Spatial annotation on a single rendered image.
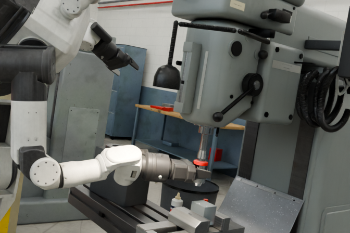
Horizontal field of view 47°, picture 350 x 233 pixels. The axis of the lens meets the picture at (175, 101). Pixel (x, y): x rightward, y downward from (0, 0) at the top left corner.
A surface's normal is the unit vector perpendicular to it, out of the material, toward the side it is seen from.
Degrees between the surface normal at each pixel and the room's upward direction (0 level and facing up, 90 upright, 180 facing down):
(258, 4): 90
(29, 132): 86
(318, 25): 90
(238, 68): 90
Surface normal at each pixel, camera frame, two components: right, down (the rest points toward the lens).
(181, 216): -0.37, -0.81
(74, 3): -0.41, 0.45
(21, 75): 0.18, 0.02
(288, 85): 0.62, 0.14
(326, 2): -0.76, -0.08
